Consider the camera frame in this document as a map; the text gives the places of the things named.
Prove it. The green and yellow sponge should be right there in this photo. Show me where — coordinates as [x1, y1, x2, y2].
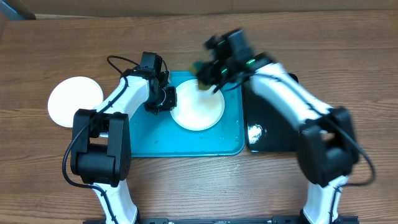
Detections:
[190, 61, 211, 91]

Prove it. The white plate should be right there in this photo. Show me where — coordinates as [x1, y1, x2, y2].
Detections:
[170, 79, 225, 131]
[47, 77, 103, 128]

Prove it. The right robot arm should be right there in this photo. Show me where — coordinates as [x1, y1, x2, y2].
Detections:
[192, 53, 359, 223]

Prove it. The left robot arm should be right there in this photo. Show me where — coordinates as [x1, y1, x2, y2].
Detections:
[62, 66, 177, 223]

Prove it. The black rectangular tray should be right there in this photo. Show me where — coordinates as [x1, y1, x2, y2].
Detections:
[242, 80, 299, 153]

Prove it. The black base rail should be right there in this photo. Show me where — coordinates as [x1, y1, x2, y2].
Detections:
[83, 216, 360, 224]

